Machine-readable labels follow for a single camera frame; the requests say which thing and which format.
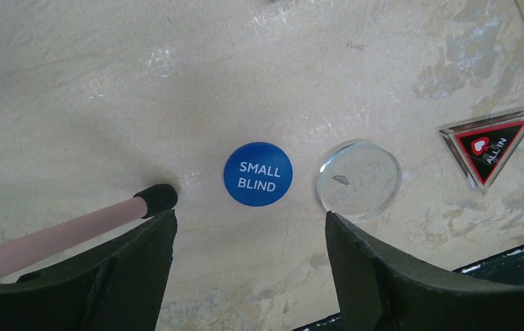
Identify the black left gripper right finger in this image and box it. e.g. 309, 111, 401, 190
325, 210, 524, 331

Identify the pink music stand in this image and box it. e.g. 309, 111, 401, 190
0, 184, 178, 278

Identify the triangular all in button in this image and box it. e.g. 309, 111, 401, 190
439, 108, 524, 194

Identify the blue small blind button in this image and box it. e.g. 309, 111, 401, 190
223, 141, 294, 207

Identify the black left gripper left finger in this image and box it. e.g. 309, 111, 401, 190
0, 210, 177, 330

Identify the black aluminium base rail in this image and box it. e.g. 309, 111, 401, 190
291, 234, 524, 331

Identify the clear round dealer button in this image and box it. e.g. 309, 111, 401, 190
316, 140, 402, 220

